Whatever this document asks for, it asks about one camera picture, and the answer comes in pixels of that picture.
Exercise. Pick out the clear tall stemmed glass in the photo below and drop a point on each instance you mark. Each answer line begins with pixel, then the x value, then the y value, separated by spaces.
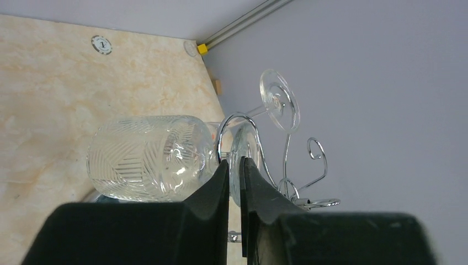
pixel 278 101

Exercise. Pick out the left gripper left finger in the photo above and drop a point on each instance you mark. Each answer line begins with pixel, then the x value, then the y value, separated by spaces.
pixel 193 231

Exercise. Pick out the white poker chip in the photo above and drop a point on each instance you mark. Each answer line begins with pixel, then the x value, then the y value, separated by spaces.
pixel 101 44

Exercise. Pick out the yellow corner clamp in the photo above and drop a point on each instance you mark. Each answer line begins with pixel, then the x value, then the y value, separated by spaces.
pixel 202 49

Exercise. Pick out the brown wall block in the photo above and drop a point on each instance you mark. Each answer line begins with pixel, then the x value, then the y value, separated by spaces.
pixel 216 83

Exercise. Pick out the chrome wine glass rack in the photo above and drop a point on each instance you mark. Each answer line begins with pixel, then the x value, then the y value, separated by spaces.
pixel 285 175

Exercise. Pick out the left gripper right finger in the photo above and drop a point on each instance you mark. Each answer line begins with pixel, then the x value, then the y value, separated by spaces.
pixel 276 231

